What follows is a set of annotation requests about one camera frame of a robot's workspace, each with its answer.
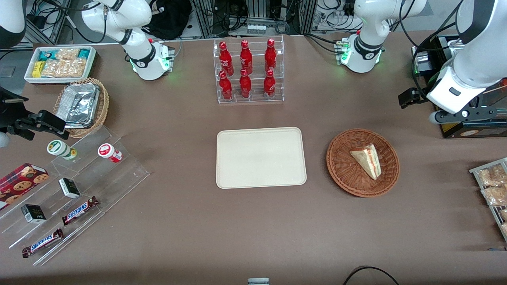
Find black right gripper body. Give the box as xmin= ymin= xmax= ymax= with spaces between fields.
xmin=0 ymin=87 xmax=28 ymax=133

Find red lid cup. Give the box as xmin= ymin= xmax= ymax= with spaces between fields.
xmin=97 ymin=143 xmax=123 ymax=163

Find white snack bin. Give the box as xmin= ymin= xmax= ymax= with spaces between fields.
xmin=24 ymin=46 xmax=97 ymax=85

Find triangular sandwich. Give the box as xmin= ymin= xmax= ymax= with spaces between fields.
xmin=350 ymin=143 xmax=382 ymax=181

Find brown wicker basket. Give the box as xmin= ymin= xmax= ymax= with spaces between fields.
xmin=326 ymin=128 xmax=400 ymax=198

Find small cracker bag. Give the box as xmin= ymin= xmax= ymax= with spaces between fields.
xmin=55 ymin=48 xmax=80 ymax=61

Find green lid cup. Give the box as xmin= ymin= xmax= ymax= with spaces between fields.
xmin=47 ymin=140 xmax=78 ymax=161

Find clear acrylic stepped display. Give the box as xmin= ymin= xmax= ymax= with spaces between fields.
xmin=0 ymin=126 xmax=150 ymax=266

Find snickers bar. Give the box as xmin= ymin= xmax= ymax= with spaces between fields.
xmin=61 ymin=196 xmax=99 ymax=226
xmin=22 ymin=228 xmax=65 ymax=258

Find cream plastic tray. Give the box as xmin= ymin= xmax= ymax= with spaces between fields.
xmin=216 ymin=127 xmax=307 ymax=189

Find metal snack tray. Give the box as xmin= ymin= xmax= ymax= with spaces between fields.
xmin=469 ymin=158 xmax=507 ymax=242

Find red cookie box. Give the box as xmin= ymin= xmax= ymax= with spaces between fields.
xmin=0 ymin=163 xmax=50 ymax=208

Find light wicker basket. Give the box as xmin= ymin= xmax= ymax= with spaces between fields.
xmin=53 ymin=77 xmax=110 ymax=139

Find clear bag of crackers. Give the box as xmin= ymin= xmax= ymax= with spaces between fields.
xmin=481 ymin=185 xmax=507 ymax=206
xmin=477 ymin=164 xmax=507 ymax=186

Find black cable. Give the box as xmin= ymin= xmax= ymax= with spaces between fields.
xmin=343 ymin=266 xmax=400 ymax=285

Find large cracker bag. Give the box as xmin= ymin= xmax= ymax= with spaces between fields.
xmin=41 ymin=59 xmax=88 ymax=78

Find small black box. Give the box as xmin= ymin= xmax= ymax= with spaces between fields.
xmin=59 ymin=178 xmax=81 ymax=199
xmin=21 ymin=204 xmax=47 ymax=224

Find clear acrylic bottle rack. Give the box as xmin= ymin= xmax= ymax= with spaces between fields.
xmin=213 ymin=35 xmax=285 ymax=105

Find black bag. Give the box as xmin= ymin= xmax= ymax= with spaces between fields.
xmin=145 ymin=0 xmax=193 ymax=40

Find stacked foil containers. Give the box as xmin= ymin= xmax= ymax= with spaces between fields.
xmin=55 ymin=82 xmax=99 ymax=128

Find red cola bottle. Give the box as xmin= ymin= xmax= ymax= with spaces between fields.
xmin=239 ymin=68 xmax=252 ymax=99
xmin=240 ymin=40 xmax=253 ymax=75
xmin=219 ymin=70 xmax=233 ymax=101
xmin=264 ymin=38 xmax=277 ymax=73
xmin=263 ymin=69 xmax=276 ymax=99
xmin=219 ymin=41 xmax=234 ymax=76

